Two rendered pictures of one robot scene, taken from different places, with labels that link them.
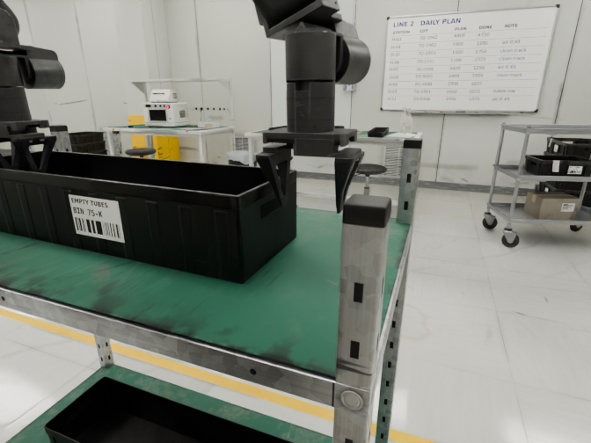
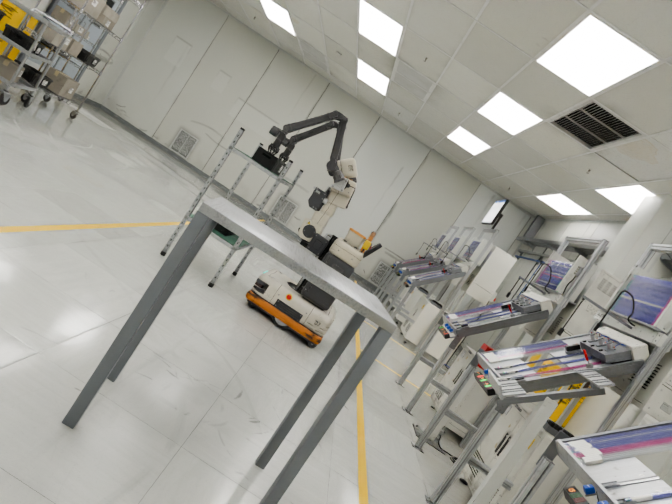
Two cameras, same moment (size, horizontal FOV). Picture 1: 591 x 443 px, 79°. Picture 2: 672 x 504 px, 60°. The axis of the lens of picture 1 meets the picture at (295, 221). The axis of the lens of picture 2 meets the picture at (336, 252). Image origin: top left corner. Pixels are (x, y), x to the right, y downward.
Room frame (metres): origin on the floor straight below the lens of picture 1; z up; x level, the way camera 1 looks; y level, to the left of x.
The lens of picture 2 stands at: (1.56, 4.96, 1.01)
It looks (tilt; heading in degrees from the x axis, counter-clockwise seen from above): 4 degrees down; 248
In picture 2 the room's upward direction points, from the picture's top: 34 degrees clockwise
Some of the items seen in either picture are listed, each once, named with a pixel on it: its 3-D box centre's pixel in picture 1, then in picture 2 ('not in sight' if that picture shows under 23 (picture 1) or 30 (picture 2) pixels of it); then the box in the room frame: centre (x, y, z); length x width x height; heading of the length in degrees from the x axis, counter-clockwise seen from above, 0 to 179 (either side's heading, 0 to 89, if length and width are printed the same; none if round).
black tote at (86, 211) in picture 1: (119, 199); (271, 162); (0.58, 0.29, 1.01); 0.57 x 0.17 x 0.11; 67
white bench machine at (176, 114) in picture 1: (164, 108); not in sight; (4.86, 1.67, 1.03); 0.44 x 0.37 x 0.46; 74
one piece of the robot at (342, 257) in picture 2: not in sight; (332, 266); (-0.22, 0.63, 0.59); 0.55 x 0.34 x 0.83; 67
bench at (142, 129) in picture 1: (172, 157); not in sight; (4.83, 1.63, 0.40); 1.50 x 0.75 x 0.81; 69
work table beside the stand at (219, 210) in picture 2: not in sight; (238, 352); (0.90, 3.08, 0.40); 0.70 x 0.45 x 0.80; 166
